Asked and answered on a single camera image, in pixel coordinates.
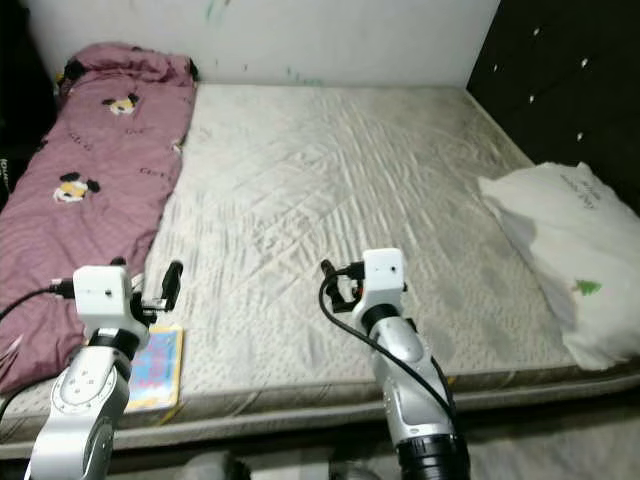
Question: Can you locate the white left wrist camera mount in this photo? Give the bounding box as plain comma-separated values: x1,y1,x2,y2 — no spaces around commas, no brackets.
73,265,146,336

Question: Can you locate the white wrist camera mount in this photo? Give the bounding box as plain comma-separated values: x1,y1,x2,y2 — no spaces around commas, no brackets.
363,248,408,311
73,265,146,336

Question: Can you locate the colourful children's book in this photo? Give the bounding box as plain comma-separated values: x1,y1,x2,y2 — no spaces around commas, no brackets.
130,323,186,413

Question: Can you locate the black backpack white lettering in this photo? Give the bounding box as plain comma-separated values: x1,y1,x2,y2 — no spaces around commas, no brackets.
0,120,19,216

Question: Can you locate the white pillow green tree print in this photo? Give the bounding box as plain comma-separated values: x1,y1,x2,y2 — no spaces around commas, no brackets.
478,162,640,373

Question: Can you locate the silver robot right leg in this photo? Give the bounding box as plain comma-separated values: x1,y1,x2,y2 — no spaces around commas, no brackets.
325,462,371,480

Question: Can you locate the dark tufted headboard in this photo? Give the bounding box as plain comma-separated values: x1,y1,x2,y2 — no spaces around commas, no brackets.
465,0,640,216

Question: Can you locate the silver robot leg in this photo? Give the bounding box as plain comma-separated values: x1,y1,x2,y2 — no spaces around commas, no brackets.
325,462,371,480
180,452,241,480

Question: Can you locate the silver robot left leg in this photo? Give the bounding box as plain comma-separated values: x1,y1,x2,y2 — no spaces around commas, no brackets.
180,452,241,480

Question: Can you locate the mauve cartoon print blanket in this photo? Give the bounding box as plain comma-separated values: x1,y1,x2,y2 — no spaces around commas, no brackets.
0,42,199,396

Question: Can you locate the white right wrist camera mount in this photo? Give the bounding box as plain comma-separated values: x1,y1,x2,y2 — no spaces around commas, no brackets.
363,248,408,311

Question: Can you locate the white quilted mattress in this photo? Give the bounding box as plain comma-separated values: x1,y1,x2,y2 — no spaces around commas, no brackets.
0,83,640,459

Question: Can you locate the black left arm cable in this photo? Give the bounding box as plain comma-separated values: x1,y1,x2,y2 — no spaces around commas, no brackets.
0,280,77,441

